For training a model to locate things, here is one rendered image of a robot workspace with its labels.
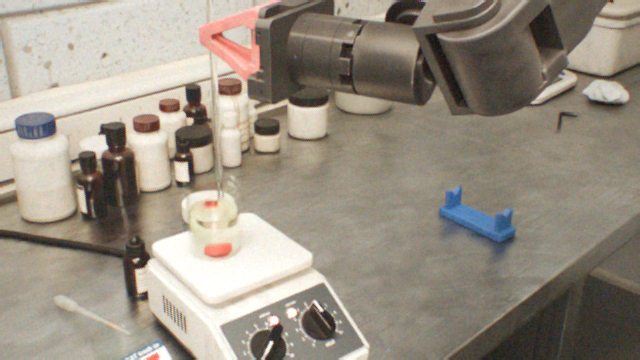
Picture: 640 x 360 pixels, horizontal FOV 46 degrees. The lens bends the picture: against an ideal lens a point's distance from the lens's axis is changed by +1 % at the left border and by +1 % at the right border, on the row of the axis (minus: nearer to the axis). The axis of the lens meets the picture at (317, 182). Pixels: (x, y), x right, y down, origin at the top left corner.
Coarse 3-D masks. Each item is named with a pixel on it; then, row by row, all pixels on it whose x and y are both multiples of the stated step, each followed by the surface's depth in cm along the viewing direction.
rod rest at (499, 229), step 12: (456, 192) 97; (456, 204) 98; (444, 216) 98; (456, 216) 96; (468, 216) 96; (480, 216) 96; (504, 216) 92; (480, 228) 93; (492, 228) 93; (504, 228) 93; (504, 240) 92
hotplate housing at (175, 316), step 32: (160, 288) 72; (256, 288) 69; (288, 288) 70; (160, 320) 75; (192, 320) 68; (224, 320) 65; (352, 320) 70; (192, 352) 70; (224, 352) 64; (352, 352) 68
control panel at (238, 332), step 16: (320, 288) 71; (272, 304) 68; (288, 304) 68; (304, 304) 69; (336, 304) 70; (240, 320) 66; (256, 320) 66; (288, 320) 67; (336, 320) 69; (224, 336) 64; (240, 336) 65; (288, 336) 66; (304, 336) 67; (336, 336) 68; (352, 336) 69; (240, 352) 64; (288, 352) 65; (304, 352) 66; (320, 352) 66; (336, 352) 67
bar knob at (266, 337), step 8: (272, 328) 64; (280, 328) 65; (256, 336) 65; (264, 336) 65; (272, 336) 64; (280, 336) 65; (256, 344) 64; (264, 344) 64; (272, 344) 63; (280, 344) 65; (256, 352) 64; (264, 352) 63; (272, 352) 64; (280, 352) 65
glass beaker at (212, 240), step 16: (192, 176) 71; (208, 176) 72; (224, 176) 71; (192, 192) 71; (208, 192) 72; (224, 192) 72; (192, 208) 68; (208, 208) 68; (224, 208) 68; (192, 224) 69; (208, 224) 68; (224, 224) 69; (192, 240) 70; (208, 240) 69; (224, 240) 69; (240, 240) 72; (208, 256) 70; (224, 256) 70
